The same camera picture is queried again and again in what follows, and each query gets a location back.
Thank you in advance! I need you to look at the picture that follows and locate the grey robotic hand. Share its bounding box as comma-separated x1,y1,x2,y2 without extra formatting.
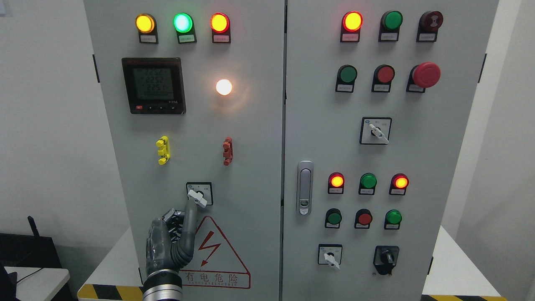
146,200,197,276

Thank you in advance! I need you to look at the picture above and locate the white rotary switch door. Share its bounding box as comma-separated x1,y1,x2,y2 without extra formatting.
186,182,213,208

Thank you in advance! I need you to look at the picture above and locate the green lit indicator light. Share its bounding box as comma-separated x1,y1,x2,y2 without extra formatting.
173,12,197,44

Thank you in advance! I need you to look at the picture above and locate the yellow indicator light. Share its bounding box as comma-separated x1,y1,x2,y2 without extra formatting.
135,13,158,44

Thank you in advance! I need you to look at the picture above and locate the red electrical hazard sticker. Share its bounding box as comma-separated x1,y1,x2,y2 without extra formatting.
180,216,251,289

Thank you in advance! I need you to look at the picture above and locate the yellow terminal clip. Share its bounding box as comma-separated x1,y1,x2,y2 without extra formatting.
155,135,170,165

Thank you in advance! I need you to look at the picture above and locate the red terminal clip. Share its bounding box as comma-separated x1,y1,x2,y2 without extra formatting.
222,137,234,166

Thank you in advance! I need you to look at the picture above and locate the white side table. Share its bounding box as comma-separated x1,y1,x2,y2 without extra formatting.
6,267,69,301

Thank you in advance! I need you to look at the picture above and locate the black device with antenna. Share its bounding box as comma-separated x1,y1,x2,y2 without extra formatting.
0,216,72,301

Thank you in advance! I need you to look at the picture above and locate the grey left cabinet door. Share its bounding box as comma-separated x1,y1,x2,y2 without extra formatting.
84,0,285,301

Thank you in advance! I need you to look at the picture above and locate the grey cabinet door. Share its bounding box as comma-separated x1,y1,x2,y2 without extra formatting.
281,0,498,301
84,0,285,301

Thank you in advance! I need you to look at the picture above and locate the black digital power meter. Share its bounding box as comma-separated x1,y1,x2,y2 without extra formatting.
122,57,186,115

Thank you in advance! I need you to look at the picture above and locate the green push button lower left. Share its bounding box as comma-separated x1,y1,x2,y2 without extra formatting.
324,208,342,229

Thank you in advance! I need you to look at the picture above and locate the green push button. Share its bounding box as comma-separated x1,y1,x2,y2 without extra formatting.
324,208,342,229
336,64,357,93
384,209,403,230

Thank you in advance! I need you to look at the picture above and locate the clear small lamp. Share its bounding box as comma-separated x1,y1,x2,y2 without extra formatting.
215,79,233,96

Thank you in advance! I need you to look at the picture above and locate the red lit indicator middle left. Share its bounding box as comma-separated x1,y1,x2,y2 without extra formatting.
327,173,345,194

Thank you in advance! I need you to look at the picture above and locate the red push button lower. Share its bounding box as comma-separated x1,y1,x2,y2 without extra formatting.
354,208,373,229

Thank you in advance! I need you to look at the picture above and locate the red push button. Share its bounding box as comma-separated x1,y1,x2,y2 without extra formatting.
371,64,395,93
354,208,373,229

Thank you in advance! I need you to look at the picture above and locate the green indicator middle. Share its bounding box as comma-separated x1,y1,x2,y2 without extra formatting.
359,173,377,196

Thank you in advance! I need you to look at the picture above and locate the green push button lower right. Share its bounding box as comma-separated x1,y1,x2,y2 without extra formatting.
384,209,403,230

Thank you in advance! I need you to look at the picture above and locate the red lit indicator light left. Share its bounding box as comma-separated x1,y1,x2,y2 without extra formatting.
210,12,231,43

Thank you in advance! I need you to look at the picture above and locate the red lit indicator middle right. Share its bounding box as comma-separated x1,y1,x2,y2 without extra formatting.
389,173,409,196

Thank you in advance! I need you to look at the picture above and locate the green push button upper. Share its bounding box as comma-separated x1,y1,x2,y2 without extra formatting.
336,64,357,93

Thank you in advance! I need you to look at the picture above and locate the grey right cabinet door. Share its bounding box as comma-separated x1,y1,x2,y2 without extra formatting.
281,0,498,301

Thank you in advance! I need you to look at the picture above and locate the red push button upper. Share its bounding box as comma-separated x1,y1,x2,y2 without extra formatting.
371,64,395,93

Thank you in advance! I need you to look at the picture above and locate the white platform with hazard stripes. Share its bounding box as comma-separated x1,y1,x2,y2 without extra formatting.
78,227,504,301

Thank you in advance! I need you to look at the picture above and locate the red lit indicator top right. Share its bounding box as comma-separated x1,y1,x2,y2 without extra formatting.
340,11,363,43

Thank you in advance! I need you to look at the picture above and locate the red emergency stop button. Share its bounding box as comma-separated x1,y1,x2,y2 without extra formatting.
406,61,441,93

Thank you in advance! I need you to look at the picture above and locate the green indicator top right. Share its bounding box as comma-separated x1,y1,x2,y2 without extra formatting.
378,11,403,42

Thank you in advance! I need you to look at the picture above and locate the dark red buzzer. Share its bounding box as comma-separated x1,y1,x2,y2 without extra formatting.
416,11,443,42

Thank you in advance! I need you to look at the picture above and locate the silver door handle lock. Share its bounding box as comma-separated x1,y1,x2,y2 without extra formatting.
296,161,313,216

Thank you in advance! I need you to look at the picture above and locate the white rotary switch lower right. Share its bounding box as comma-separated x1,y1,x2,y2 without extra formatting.
317,244,343,270

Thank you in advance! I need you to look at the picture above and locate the white rotary switch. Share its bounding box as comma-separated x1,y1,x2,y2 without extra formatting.
360,117,392,145
317,244,343,270

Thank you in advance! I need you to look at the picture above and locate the black rotary knob switch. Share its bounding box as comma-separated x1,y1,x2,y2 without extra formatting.
373,245,400,275

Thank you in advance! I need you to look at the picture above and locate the white rotary switch upper right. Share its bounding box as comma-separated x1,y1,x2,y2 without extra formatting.
360,117,392,145

